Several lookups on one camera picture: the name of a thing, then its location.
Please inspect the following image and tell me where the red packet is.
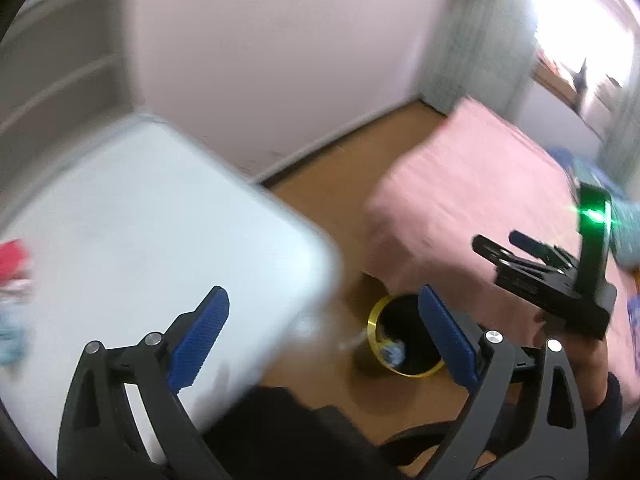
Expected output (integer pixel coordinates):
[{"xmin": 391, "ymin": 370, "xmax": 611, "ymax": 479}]
[{"xmin": 0, "ymin": 239, "xmax": 29, "ymax": 286}]

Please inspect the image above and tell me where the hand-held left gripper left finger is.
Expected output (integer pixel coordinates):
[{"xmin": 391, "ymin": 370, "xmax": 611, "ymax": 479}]
[{"xmin": 57, "ymin": 286, "xmax": 231, "ymax": 480}]

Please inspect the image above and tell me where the person's right forearm dark sleeve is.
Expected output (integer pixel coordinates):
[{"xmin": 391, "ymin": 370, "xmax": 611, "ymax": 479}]
[{"xmin": 584, "ymin": 371, "xmax": 627, "ymax": 463}]

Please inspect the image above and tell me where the bed with pink blanket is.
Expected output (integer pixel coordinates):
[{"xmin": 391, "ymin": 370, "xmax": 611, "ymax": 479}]
[{"xmin": 364, "ymin": 96, "xmax": 640, "ymax": 392}]

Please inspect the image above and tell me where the bright window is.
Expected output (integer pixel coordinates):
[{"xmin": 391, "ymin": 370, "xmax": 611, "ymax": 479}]
[{"xmin": 524, "ymin": 0, "xmax": 640, "ymax": 137}]

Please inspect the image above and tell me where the person's right hand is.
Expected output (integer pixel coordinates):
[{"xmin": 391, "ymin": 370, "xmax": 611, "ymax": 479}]
[{"xmin": 533, "ymin": 309, "xmax": 609, "ymax": 412}]

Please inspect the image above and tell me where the black trash bin gold rim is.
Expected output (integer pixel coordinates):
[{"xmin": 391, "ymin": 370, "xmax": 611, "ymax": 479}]
[{"xmin": 352, "ymin": 294, "xmax": 447, "ymax": 377}]

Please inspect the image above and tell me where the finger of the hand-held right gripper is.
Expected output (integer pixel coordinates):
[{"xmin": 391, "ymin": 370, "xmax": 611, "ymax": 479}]
[
  {"xmin": 508, "ymin": 230, "xmax": 577, "ymax": 268},
  {"xmin": 472, "ymin": 234, "xmax": 548, "ymax": 273}
]

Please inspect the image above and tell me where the white desk hutch shelf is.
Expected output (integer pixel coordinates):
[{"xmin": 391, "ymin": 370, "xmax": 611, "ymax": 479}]
[{"xmin": 0, "ymin": 0, "xmax": 143, "ymax": 203}]

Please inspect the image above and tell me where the teal crumpled wrapper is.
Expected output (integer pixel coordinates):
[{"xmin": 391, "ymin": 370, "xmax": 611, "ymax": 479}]
[{"xmin": 0, "ymin": 304, "xmax": 32, "ymax": 367}]

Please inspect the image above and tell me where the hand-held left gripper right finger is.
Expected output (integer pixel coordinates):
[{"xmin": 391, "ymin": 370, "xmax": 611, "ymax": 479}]
[{"xmin": 418, "ymin": 285, "xmax": 592, "ymax": 480}]

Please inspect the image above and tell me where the grey curtain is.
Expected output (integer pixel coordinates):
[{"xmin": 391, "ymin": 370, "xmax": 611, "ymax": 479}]
[{"xmin": 419, "ymin": 0, "xmax": 537, "ymax": 122}]

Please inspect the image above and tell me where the crumpled blue white wrapper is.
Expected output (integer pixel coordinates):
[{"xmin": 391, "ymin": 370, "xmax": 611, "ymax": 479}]
[{"xmin": 378, "ymin": 338, "xmax": 407, "ymax": 367}]

